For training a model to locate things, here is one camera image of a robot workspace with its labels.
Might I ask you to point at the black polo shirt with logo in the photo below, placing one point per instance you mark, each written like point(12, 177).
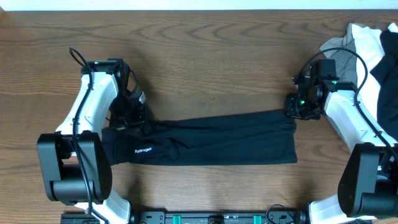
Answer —
point(260, 138)

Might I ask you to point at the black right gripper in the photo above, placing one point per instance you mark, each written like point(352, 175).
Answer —
point(291, 112)

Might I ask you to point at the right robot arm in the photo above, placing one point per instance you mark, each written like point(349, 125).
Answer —
point(368, 187)

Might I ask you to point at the grey garment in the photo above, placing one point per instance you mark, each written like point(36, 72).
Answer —
point(345, 61)

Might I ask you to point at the white garment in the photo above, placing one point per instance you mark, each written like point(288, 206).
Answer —
point(368, 47)

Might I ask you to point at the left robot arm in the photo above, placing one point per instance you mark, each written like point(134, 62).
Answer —
point(74, 165)

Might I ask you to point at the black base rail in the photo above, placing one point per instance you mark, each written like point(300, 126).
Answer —
point(277, 216)

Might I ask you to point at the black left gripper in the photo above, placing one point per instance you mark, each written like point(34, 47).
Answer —
point(140, 119)

